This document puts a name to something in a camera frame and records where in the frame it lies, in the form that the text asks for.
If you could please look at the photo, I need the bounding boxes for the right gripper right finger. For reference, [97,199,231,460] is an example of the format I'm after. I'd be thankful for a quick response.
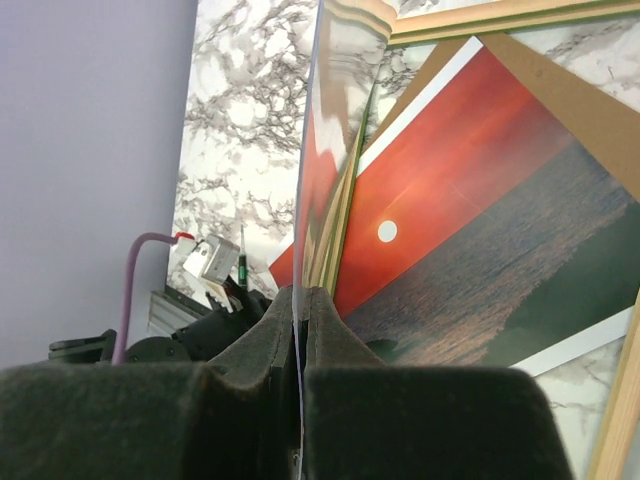
[299,287,572,479]

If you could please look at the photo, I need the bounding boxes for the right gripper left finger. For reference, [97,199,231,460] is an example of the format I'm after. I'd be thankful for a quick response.
[1,288,296,479]

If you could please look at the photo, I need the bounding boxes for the sunset photo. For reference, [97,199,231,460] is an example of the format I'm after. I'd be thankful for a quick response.
[267,34,640,379]

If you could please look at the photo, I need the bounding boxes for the clear acrylic sheet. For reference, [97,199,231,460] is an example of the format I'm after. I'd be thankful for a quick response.
[289,0,391,480]

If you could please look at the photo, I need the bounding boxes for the green wooden picture frame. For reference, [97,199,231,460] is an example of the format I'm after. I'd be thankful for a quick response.
[298,1,639,479]

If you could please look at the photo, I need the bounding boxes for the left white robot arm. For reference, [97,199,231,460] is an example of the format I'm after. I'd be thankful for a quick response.
[48,288,272,364]

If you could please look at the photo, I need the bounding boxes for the small green screwdriver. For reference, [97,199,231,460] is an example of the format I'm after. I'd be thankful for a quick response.
[237,225,248,291]

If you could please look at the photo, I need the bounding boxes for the brown cardboard backing board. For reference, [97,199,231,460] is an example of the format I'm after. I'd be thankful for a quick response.
[355,33,639,219]

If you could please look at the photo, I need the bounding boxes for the aluminium rail frame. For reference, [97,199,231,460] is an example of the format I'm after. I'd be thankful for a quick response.
[146,290,210,337]

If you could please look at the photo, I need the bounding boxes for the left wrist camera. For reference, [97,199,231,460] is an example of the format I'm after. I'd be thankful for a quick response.
[174,232,240,300]

